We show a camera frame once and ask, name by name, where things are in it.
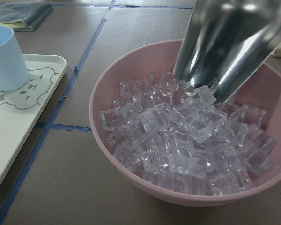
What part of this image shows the metal ice scoop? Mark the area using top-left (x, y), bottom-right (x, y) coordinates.
top-left (173, 0), bottom-right (281, 104)

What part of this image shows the cream bear tray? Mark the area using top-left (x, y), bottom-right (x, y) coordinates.
top-left (0, 54), bottom-right (67, 185)

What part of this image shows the grey folded cloth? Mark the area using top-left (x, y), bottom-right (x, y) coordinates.
top-left (0, 2), bottom-right (52, 32)

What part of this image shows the pink bowl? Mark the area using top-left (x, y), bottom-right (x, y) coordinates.
top-left (89, 40), bottom-right (281, 207)

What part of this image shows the light blue plastic cup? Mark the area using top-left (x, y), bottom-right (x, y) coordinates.
top-left (0, 25), bottom-right (30, 91)

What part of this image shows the pile of clear ice cubes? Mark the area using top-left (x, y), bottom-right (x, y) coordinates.
top-left (101, 71), bottom-right (276, 196)

